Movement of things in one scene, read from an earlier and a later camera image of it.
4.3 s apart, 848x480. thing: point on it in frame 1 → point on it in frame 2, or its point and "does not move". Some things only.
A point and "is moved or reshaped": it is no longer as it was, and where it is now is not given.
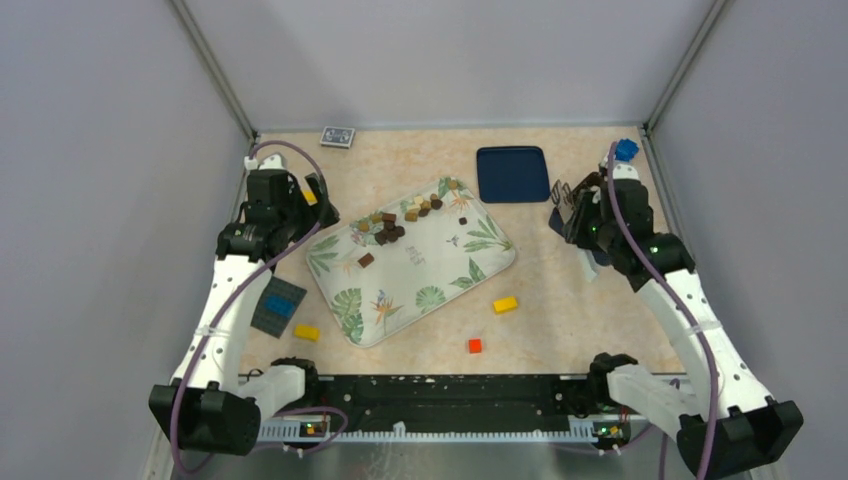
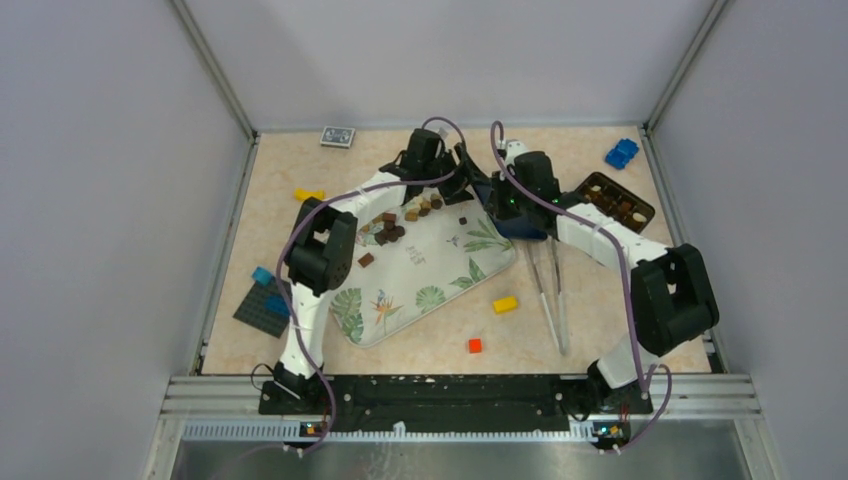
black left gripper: x=323 y=208 → x=455 y=192
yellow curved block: x=309 y=196 does not move
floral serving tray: x=386 y=268 does not move
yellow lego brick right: x=504 y=303 does not move
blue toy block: x=626 y=149 does not move
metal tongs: x=563 y=196 → x=563 y=345
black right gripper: x=588 y=202 → x=499 y=181
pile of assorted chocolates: x=384 y=223 does not move
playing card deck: x=338 y=137 does not move
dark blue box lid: x=512 y=174 is moved or reshaped
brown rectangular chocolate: x=366 y=260 does not move
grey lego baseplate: x=277 y=305 does not move
